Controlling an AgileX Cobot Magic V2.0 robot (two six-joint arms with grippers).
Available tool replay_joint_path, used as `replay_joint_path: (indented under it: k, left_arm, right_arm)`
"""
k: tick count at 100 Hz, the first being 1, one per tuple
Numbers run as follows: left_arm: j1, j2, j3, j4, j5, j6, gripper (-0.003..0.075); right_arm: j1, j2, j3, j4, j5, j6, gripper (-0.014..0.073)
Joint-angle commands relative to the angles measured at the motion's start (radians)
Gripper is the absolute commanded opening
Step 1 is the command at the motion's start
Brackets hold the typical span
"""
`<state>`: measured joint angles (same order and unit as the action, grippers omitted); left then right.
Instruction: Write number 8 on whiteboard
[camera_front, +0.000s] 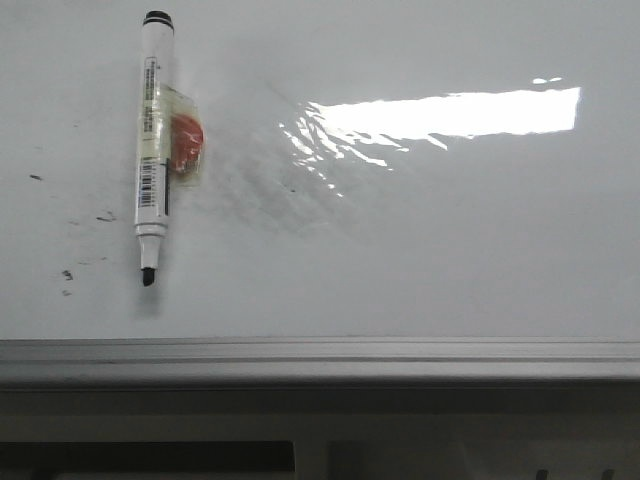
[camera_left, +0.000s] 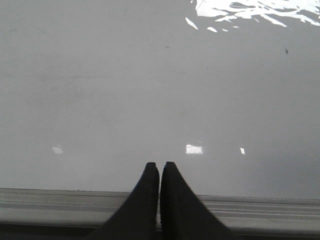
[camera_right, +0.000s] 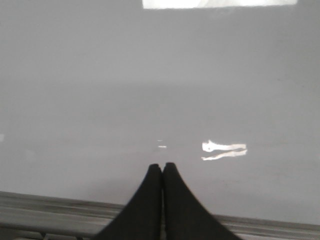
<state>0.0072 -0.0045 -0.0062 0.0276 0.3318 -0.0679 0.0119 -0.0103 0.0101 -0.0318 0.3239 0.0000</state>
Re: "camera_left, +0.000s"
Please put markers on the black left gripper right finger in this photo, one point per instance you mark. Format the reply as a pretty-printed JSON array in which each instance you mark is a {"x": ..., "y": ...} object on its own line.
[{"x": 183, "y": 216}]

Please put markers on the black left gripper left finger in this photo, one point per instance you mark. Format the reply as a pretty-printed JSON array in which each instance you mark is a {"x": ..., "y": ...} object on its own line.
[{"x": 136, "y": 217}]

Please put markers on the white whiteboard with aluminium frame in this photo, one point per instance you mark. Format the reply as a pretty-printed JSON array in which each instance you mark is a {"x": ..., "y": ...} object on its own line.
[{"x": 228, "y": 90}]

